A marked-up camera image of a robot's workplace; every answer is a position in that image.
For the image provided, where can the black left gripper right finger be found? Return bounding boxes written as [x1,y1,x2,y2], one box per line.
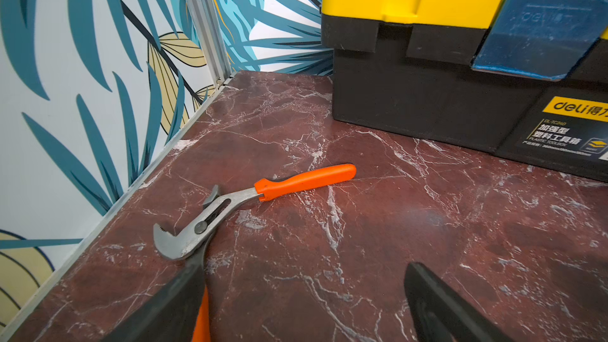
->
[404,262,511,341]

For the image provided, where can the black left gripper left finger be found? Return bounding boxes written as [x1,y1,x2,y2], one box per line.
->
[103,239,212,341]

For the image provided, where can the yellow black plastic toolbox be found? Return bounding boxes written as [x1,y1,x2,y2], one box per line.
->
[321,0,607,181]

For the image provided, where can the orange handled water pump pliers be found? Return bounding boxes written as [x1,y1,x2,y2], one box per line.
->
[153,163,357,342]

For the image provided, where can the left aluminium corner post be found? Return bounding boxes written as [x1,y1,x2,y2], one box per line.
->
[186,0,232,85]

